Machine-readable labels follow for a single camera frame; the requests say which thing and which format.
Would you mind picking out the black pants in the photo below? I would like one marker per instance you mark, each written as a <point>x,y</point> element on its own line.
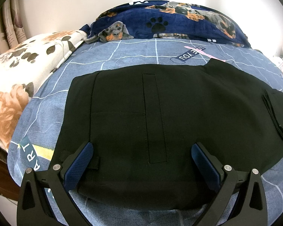
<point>179,110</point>

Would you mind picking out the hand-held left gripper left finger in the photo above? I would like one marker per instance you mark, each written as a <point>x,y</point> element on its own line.
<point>79,164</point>

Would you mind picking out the navy dog print blanket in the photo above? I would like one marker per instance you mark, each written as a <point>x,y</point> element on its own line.
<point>141,21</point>

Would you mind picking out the patterned curtain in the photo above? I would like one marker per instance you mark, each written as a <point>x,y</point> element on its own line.
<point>11,28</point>

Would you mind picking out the blue checked bedsheet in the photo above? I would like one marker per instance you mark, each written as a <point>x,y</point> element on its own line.
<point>85,58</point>

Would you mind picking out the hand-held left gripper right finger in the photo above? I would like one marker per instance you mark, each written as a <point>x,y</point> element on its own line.
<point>205,164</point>

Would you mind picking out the white floral pillow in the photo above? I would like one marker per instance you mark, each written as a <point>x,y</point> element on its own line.
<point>26,58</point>

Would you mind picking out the wooden bed frame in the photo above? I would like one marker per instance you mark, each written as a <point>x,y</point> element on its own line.
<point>0,176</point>

